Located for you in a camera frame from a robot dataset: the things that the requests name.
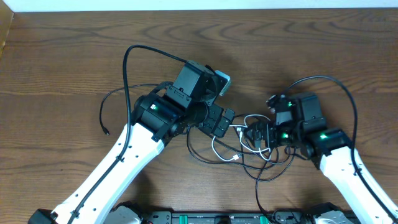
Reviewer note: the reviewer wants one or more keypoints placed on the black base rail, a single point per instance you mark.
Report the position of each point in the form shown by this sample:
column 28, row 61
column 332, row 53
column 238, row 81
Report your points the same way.
column 227, row 217

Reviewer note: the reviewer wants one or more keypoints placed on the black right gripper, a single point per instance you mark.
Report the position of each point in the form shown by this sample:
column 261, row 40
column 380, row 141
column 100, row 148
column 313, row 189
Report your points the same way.
column 268, row 127

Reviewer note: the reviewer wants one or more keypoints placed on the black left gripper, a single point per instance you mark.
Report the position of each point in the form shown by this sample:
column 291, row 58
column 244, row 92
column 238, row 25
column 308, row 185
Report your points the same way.
column 215, row 126

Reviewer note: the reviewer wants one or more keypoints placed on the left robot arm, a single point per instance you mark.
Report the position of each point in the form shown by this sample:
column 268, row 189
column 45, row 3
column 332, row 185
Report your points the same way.
column 157, row 117

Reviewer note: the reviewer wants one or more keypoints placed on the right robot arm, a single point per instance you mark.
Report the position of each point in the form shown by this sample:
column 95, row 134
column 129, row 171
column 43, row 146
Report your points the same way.
column 299, row 123

